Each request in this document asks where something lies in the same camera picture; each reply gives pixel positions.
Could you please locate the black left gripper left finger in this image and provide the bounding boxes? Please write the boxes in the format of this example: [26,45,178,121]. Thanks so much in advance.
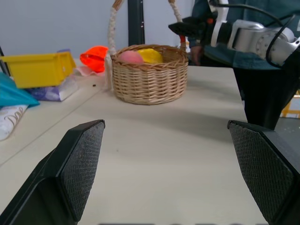
[0,120,105,225]

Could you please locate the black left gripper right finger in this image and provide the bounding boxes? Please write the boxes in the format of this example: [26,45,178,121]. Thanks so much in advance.
[226,120,300,225]

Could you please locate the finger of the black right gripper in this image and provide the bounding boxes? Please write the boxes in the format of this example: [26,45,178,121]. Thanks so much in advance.
[168,22,205,38]
[182,16,207,25]

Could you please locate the person's bare hand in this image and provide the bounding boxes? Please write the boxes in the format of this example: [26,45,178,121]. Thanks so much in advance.
[190,45,205,67]

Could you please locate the yellow lemon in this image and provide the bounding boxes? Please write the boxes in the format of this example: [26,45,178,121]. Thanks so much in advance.
[137,48,164,64]

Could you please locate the pink peach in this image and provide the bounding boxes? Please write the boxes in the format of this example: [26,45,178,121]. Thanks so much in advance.
[118,51,144,64]

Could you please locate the person in teal jacket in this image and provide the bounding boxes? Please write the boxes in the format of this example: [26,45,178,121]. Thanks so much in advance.
[187,0,300,131]

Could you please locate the white patterned paper bag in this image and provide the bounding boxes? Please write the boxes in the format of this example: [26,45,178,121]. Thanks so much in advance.
[0,104,29,141]

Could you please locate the purple tissue pack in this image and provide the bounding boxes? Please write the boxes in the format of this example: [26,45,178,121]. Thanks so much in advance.
[25,74,79,103]

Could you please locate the orange-red plastic bag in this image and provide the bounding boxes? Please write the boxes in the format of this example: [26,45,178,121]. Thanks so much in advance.
[80,45,110,74]

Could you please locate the teal plastic bag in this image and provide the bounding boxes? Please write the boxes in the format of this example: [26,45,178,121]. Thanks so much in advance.
[0,72,40,110]

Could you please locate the yellow plastic storage bin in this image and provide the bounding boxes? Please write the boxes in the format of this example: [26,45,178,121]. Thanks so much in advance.
[0,52,77,89]

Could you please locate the thin black rod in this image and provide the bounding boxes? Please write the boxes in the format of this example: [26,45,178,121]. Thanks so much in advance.
[0,45,12,78]

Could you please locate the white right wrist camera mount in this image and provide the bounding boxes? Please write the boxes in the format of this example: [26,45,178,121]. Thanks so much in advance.
[209,0,230,47]

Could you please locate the dark metal post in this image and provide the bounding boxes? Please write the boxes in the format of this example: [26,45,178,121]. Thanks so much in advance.
[127,0,146,47]

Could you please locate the round wicker basket with handle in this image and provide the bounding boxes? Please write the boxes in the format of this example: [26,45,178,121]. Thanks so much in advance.
[104,0,189,105]

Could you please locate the yellow frame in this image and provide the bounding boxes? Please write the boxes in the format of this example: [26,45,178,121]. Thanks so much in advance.
[279,88,300,119]

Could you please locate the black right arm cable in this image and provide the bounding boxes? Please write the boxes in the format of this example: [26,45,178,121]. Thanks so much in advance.
[212,0,297,69]

